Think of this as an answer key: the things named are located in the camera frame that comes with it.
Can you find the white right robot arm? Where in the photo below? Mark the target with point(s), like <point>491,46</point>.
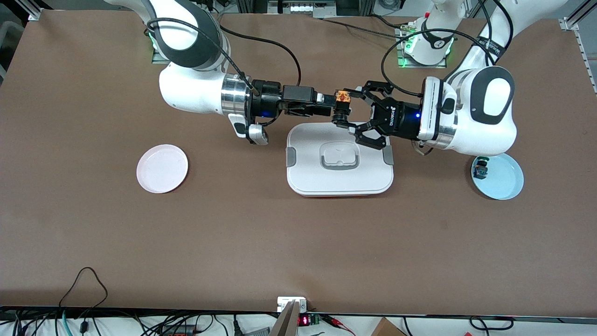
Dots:
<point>186,91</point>

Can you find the perforated metal rail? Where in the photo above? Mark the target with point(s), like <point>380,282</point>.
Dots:
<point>583,51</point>

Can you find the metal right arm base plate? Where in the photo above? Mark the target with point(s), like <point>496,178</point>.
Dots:
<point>156,59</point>

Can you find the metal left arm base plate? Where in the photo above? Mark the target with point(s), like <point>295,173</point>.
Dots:
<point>422,66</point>

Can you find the grey aluminium bar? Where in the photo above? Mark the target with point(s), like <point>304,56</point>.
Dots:
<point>285,322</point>

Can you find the brown cardboard box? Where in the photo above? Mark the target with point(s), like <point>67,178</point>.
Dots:
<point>387,329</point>

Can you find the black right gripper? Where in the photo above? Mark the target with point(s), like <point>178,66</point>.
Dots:
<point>267,99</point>

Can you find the light blue round plate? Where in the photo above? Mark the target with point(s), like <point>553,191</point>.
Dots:
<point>503,184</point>

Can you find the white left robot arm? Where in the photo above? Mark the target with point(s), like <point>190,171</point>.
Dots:
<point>489,135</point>

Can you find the pink round plate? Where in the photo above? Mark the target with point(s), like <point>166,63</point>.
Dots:
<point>162,170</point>

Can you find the red test lead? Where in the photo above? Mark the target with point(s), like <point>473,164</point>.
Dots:
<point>336,321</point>

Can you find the orange push-button switch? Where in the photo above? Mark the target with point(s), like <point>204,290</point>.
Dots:
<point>342,109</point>

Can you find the aluminium frame strut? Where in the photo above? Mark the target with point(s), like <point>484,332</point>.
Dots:
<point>570,23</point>
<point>35,14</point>

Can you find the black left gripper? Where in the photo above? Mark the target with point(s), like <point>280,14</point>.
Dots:
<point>394,118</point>

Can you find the red digit display module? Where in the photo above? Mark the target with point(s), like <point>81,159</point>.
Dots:
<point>304,321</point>

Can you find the white power strip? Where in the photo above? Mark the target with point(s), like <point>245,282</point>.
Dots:
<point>303,8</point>

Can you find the green push-button switch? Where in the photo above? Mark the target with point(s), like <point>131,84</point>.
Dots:
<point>481,170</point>

